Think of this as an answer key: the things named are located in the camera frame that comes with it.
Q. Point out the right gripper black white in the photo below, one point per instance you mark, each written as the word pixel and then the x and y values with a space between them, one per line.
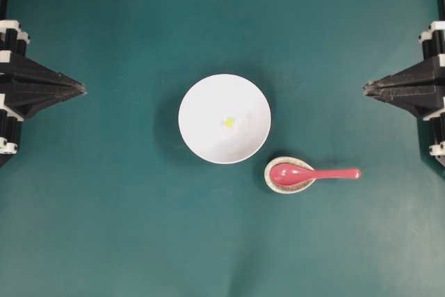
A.
pixel 419 101

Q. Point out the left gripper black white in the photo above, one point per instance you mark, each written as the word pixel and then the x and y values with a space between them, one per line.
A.
pixel 19 101

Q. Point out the pink plastic soup spoon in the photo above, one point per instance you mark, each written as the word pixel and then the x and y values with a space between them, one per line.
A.
pixel 287 174

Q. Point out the yellow hexagonal prism block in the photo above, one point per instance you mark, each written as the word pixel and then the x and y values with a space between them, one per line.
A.
pixel 229 122

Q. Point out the speckled ceramic spoon rest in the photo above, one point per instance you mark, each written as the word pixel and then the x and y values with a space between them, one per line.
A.
pixel 286 190

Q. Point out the white round bowl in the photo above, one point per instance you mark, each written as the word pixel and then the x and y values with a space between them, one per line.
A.
pixel 204 109

